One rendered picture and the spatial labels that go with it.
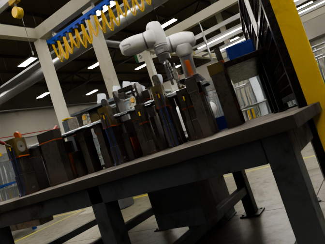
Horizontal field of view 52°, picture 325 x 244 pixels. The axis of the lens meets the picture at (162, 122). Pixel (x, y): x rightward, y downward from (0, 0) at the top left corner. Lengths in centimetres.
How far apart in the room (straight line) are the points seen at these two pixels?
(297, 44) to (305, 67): 10
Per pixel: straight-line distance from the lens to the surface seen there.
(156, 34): 205
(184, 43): 259
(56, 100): 630
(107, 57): 1050
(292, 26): 149
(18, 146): 225
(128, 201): 520
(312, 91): 146
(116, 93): 235
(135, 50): 206
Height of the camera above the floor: 73
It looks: 4 degrees up
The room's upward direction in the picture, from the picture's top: 18 degrees counter-clockwise
